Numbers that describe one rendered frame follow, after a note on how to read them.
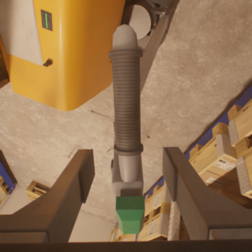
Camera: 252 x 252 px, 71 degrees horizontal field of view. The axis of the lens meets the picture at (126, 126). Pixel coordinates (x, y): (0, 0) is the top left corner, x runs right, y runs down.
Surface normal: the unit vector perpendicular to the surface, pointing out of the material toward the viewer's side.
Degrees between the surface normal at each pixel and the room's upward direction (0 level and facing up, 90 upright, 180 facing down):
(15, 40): 0
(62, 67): 14
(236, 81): 0
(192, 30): 0
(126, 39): 39
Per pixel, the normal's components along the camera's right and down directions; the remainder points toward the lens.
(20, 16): -0.27, 0.68
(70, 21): 0.47, 0.74
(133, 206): -0.04, -0.71
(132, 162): 0.25, 0.26
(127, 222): 0.00, 0.70
